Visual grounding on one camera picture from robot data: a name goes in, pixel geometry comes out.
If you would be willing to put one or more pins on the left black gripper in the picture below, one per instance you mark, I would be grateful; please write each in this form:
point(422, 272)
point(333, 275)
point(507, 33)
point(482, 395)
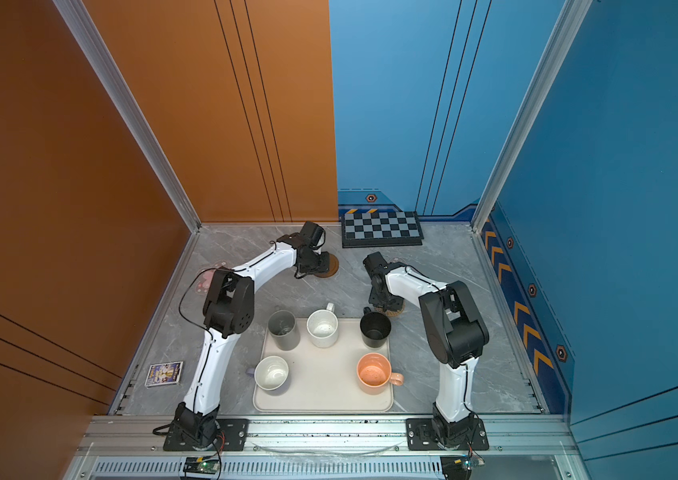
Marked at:
point(323, 268)

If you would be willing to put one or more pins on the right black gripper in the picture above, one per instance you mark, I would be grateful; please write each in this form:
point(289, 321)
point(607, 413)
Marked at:
point(373, 300)

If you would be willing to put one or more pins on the brown wooden round coaster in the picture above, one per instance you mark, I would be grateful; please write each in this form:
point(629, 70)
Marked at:
point(329, 265)

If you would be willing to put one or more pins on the rattan woven round coaster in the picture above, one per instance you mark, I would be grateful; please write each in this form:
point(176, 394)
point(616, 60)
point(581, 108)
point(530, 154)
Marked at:
point(391, 312)

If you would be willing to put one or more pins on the pink flower coaster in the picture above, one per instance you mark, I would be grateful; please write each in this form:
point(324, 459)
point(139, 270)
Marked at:
point(204, 281)

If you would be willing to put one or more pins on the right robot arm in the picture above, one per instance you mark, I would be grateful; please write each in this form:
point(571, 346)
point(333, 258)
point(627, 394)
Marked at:
point(456, 334)

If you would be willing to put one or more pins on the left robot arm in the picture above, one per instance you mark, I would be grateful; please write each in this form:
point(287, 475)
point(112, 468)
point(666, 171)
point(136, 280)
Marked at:
point(229, 309)

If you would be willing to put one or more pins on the black mug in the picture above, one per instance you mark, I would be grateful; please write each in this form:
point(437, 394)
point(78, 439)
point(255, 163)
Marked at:
point(375, 328)

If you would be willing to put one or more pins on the black chessboard box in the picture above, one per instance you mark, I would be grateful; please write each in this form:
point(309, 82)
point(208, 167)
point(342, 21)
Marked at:
point(381, 228)

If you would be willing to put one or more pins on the white speckled mug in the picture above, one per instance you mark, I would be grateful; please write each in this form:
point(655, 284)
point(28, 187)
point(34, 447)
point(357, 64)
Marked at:
point(322, 327)

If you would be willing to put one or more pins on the grey mug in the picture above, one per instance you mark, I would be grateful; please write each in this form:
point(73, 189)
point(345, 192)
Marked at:
point(283, 328)

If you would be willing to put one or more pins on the orange mug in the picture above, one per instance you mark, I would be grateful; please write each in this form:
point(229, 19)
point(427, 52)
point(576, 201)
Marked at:
point(374, 373)

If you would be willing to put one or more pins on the cream serving tray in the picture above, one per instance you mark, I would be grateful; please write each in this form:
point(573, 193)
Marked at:
point(323, 380)

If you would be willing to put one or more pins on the purple card box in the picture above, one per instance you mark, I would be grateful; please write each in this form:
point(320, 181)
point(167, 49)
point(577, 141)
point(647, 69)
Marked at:
point(164, 374)

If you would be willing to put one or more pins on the right circuit board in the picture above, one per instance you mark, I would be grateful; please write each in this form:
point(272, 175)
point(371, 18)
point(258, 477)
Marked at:
point(459, 467)

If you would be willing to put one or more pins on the circuit board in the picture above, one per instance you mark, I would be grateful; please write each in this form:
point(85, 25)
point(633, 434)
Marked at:
point(201, 467)
point(459, 467)

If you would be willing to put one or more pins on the left circuit board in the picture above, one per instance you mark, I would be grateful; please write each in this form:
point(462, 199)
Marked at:
point(201, 467)

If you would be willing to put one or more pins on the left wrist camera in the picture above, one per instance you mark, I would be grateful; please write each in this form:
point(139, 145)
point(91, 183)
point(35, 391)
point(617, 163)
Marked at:
point(313, 235)

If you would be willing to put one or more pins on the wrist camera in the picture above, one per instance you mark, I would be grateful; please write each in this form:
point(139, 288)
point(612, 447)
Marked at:
point(375, 265)
point(313, 235)

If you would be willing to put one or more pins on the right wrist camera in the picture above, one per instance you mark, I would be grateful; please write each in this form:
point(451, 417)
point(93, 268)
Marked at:
point(375, 265)

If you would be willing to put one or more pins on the white mug purple handle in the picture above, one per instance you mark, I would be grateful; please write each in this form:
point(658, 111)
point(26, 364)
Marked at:
point(271, 375)

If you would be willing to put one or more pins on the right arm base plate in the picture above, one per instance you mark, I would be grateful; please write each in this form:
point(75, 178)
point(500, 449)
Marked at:
point(430, 434)

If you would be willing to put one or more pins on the aluminium front rail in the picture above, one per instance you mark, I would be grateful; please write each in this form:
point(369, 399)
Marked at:
point(366, 446)

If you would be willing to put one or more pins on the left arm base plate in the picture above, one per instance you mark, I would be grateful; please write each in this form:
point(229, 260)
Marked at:
point(218, 435)

